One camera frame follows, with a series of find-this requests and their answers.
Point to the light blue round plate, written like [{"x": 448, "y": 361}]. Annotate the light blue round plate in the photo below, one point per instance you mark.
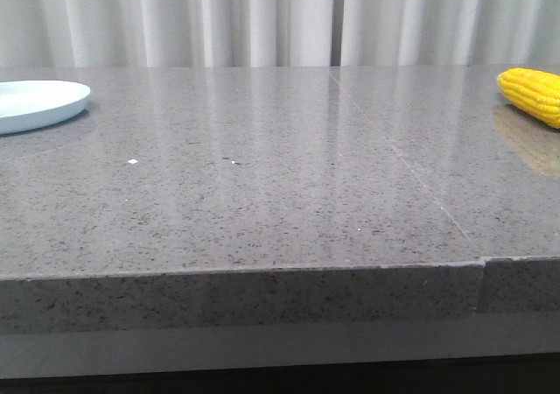
[{"x": 31, "y": 105}]

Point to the yellow corn cob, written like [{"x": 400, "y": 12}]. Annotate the yellow corn cob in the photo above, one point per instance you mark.
[{"x": 532, "y": 91}]

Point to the white curtain right panel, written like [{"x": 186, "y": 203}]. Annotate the white curtain right panel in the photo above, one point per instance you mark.
[{"x": 445, "y": 32}]

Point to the white curtain panel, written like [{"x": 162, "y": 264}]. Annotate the white curtain panel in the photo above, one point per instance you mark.
[
  {"x": 170, "y": 33},
  {"x": 445, "y": 32}
]

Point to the white curtain left panel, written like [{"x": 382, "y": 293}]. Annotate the white curtain left panel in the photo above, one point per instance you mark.
[{"x": 170, "y": 33}]

